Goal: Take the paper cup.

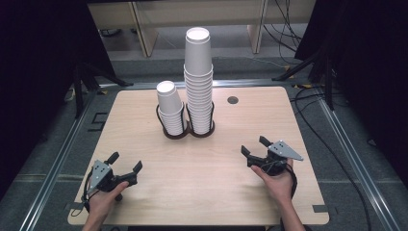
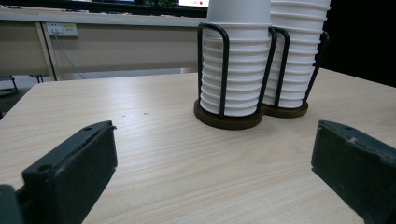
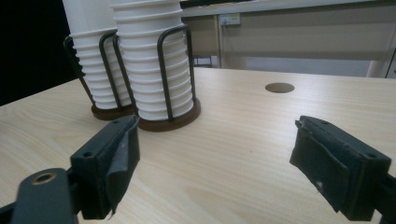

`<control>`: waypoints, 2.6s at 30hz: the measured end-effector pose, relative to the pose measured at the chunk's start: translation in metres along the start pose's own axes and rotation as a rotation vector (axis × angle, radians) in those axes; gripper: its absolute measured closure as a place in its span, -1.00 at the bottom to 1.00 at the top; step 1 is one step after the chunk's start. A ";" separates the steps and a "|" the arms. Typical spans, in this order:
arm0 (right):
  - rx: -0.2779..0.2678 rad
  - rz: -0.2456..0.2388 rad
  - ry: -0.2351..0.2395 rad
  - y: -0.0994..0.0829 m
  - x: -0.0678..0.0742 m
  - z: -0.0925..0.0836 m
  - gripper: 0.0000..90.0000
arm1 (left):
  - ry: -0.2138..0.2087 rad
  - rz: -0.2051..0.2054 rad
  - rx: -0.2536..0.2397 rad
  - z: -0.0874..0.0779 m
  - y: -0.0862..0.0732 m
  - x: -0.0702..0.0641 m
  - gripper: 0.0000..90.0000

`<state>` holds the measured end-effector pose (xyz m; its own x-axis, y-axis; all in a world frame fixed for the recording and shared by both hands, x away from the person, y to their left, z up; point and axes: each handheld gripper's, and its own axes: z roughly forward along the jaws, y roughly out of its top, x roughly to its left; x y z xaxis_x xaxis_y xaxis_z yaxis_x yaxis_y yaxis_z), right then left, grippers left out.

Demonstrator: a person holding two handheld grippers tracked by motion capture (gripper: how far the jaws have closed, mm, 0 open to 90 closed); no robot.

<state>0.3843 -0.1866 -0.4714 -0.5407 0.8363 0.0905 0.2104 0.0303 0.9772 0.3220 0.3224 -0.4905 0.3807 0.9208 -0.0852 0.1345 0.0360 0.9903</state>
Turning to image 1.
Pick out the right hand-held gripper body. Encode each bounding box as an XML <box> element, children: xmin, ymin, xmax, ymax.
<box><xmin>246</xmin><ymin>140</ymin><xmax>304</xmax><ymax>177</ymax></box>

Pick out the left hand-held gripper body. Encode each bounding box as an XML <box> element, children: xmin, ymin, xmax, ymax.
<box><xmin>85</xmin><ymin>159</ymin><xmax>140</xmax><ymax>194</ymax></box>

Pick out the black double cup holder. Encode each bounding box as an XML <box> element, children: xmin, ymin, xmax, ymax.
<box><xmin>155</xmin><ymin>100</ymin><xmax>217</xmax><ymax>141</ymax></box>

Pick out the tall stack of white cups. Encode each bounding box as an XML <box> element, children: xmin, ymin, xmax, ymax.
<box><xmin>183</xmin><ymin>27</ymin><xmax>216</xmax><ymax>136</ymax></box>

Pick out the person's left hand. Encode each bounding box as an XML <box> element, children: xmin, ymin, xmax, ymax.
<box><xmin>88</xmin><ymin>180</ymin><xmax>130</xmax><ymax>219</ymax></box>

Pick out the person's right hand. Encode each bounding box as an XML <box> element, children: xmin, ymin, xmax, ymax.
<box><xmin>249</xmin><ymin>158</ymin><xmax>294</xmax><ymax>204</ymax></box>

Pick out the short stack of white cups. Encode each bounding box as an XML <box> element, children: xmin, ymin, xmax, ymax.
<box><xmin>156</xmin><ymin>80</ymin><xmax>186</xmax><ymax>137</ymax></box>

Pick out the black tripod stand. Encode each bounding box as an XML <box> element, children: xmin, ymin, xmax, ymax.
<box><xmin>72</xmin><ymin>62</ymin><xmax>135</xmax><ymax>119</ymax></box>
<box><xmin>270</xmin><ymin>47</ymin><xmax>337</xmax><ymax>112</ymax></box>

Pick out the black curtain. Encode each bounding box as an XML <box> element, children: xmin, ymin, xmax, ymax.
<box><xmin>0</xmin><ymin>0</ymin><xmax>117</xmax><ymax>200</ymax></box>
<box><xmin>293</xmin><ymin>0</ymin><xmax>408</xmax><ymax>191</ymax></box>

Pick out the beige wooden desk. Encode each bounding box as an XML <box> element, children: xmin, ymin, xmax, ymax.
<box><xmin>87</xmin><ymin>0</ymin><xmax>318</xmax><ymax>59</ymax></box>

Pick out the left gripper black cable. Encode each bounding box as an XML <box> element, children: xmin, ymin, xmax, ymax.
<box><xmin>70</xmin><ymin>168</ymin><xmax>98</xmax><ymax>218</ymax></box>

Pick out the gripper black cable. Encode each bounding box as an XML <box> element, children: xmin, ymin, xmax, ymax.
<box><xmin>70</xmin><ymin>168</ymin><xmax>98</xmax><ymax>218</ymax></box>
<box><xmin>278</xmin><ymin>163</ymin><xmax>299</xmax><ymax>231</ymax></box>

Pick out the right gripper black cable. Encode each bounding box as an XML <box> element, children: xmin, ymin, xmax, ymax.
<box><xmin>278</xmin><ymin>163</ymin><xmax>299</xmax><ymax>231</ymax></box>

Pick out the metal floor rail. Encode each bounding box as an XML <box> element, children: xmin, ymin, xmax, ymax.
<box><xmin>18</xmin><ymin>90</ymin><xmax>101</xmax><ymax>231</ymax></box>
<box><xmin>316</xmin><ymin>92</ymin><xmax>402</xmax><ymax>231</ymax></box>
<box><xmin>98</xmin><ymin>78</ymin><xmax>310</xmax><ymax>91</ymax></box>

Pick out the long black floor cable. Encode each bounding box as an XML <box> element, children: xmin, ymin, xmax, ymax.
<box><xmin>289</xmin><ymin>86</ymin><xmax>373</xmax><ymax>231</ymax></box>

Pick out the black floor cables bundle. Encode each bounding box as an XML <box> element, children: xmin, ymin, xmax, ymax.
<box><xmin>262</xmin><ymin>0</ymin><xmax>305</xmax><ymax>55</ymax></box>

